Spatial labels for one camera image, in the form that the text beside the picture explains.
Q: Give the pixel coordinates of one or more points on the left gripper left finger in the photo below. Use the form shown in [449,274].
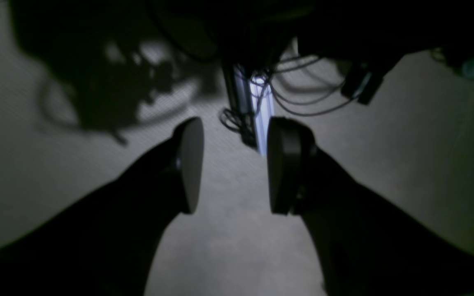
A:
[105,243]

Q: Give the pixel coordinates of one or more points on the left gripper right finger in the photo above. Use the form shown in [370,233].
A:
[366,246]

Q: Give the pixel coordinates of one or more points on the black power brick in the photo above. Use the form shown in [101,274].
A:
[362,82]

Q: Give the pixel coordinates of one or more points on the aluminium table leg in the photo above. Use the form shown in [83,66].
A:
[250,105]

